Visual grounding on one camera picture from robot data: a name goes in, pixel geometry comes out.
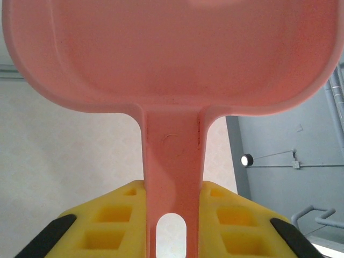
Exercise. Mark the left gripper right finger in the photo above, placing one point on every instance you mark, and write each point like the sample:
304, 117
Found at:
258, 228

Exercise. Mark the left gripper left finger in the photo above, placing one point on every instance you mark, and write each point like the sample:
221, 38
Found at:
80, 228

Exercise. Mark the pink plastic dustpan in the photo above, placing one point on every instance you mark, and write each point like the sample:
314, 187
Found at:
172, 67

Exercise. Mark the grey bent pipe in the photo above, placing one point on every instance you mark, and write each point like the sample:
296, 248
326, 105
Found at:
326, 219

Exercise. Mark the round white ceiling light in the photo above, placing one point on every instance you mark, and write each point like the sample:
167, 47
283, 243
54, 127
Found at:
246, 160

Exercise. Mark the grey junction box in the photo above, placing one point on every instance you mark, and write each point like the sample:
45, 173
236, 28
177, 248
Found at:
296, 165

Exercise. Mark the grey conduit pipe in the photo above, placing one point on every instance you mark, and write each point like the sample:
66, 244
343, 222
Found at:
322, 166

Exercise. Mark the silver ventilation duct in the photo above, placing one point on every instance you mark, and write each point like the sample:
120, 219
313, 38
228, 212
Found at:
337, 94

